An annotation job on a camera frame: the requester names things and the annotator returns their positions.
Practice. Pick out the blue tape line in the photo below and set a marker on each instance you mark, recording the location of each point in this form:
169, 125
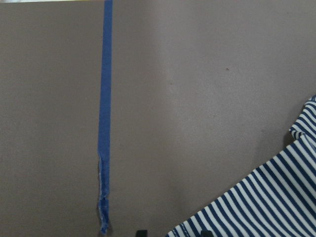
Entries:
104, 126

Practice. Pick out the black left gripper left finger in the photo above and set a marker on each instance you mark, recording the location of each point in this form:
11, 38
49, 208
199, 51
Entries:
142, 233

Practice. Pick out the navy white striped polo shirt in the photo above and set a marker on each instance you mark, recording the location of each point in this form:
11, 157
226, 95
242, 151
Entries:
277, 199

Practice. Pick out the brown paper table cover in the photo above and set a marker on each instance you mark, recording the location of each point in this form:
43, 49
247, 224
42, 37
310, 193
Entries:
203, 92

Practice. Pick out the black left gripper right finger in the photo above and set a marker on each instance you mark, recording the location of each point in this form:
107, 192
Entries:
205, 233

